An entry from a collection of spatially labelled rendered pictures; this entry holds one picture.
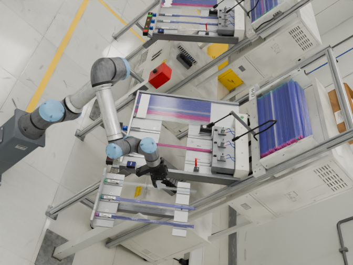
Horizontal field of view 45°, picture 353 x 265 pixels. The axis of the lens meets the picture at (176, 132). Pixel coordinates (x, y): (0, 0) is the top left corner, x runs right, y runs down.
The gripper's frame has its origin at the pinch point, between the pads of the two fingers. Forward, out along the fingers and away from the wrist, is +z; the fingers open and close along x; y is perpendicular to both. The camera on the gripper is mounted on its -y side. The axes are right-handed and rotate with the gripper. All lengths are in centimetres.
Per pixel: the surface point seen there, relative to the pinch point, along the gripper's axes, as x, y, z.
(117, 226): -13.9, -24.8, 17.0
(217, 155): 28.5, 31.1, 8.7
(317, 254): 45, 99, 154
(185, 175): 16.0, 12.6, 10.9
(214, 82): 196, 17, 83
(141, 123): 54, -18, 2
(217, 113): 73, 30, 15
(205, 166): 24.0, 23.8, 13.0
